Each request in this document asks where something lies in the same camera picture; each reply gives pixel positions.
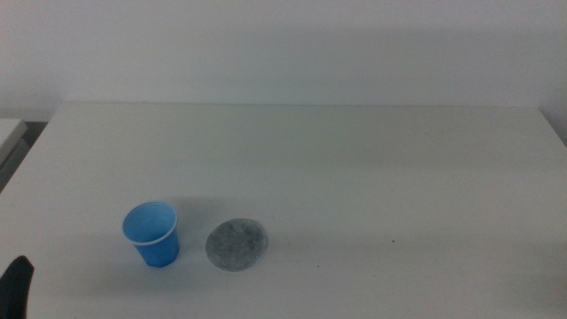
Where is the blue plastic cup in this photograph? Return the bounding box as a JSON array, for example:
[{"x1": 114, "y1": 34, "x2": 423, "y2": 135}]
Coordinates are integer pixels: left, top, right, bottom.
[{"x1": 121, "y1": 200, "x2": 181, "y2": 269}]

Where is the round grey cup mat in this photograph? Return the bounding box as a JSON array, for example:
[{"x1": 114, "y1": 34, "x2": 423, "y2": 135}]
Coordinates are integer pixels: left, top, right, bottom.
[{"x1": 205, "y1": 217, "x2": 269, "y2": 273}]

